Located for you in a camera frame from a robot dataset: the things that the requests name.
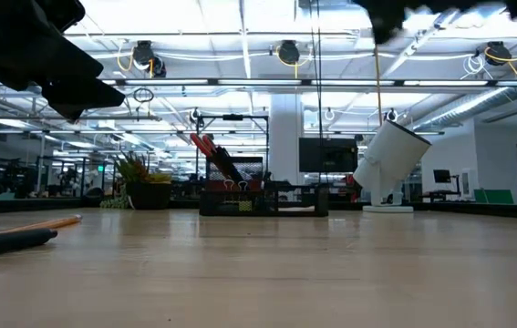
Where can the large black monitor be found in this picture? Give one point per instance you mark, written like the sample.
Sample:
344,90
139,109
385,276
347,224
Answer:
326,155

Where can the small potted green plant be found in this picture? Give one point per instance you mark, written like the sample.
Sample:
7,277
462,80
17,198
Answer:
148,196

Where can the yellow wooden pencil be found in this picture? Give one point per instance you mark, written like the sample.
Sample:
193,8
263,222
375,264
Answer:
57,222

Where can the green board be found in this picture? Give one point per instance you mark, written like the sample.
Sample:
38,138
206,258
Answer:
493,196

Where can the black mesh desk organizer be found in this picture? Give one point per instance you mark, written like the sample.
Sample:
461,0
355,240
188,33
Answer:
285,200

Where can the small black desk monitor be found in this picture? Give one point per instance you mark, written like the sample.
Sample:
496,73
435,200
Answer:
441,176

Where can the black background frame rig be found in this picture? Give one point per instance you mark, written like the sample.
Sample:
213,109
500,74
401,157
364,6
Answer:
233,117

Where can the black ballpoint pen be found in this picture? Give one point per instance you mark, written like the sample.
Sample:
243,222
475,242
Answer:
7,243

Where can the white spot lamp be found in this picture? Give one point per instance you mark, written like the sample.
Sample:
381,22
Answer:
390,155

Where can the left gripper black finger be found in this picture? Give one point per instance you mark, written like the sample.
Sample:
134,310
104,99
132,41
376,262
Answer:
53,64
85,98

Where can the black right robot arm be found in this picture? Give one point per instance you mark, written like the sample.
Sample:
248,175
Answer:
468,3

